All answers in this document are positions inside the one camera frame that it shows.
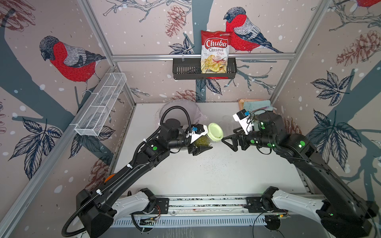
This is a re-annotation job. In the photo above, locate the white wire mesh shelf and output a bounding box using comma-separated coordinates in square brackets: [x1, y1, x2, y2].
[74, 72, 127, 136]

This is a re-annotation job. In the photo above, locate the green lid mung bean jar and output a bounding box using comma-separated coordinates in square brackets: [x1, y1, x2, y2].
[194, 123, 224, 147]

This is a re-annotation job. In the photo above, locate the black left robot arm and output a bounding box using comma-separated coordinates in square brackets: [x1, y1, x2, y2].
[62, 119, 209, 238]

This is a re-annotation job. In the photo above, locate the orange round object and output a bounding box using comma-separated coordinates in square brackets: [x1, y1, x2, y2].
[104, 174, 116, 183]

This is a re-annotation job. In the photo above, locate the pink serving tray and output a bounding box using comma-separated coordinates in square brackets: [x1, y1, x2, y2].
[239, 99, 261, 110]

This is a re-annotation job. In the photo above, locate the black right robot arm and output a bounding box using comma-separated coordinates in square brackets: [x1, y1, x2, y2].
[222, 110, 379, 238]

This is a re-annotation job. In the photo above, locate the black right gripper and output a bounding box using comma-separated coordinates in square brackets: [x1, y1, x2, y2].
[220, 125, 277, 153]

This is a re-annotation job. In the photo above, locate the clear plastic bin liner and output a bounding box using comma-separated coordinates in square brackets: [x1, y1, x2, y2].
[154, 100, 207, 129]

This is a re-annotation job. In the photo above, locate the black corrugated cable conduit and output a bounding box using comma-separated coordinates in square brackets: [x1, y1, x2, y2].
[62, 106, 192, 238]

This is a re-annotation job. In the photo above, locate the dark grey wall shelf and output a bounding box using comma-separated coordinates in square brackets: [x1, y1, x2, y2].
[172, 58, 237, 80]

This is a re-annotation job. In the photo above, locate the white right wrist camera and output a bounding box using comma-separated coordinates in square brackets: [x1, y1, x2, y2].
[233, 109, 258, 135]

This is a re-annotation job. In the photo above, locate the white mesh trash bin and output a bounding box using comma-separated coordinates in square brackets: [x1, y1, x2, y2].
[157, 99, 203, 126]

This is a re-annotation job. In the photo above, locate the Chuba cassava chips bag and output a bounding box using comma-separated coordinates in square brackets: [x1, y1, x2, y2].
[200, 31, 231, 73]

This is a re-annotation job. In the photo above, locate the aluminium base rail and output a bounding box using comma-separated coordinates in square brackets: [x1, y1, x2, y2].
[135, 194, 264, 217]

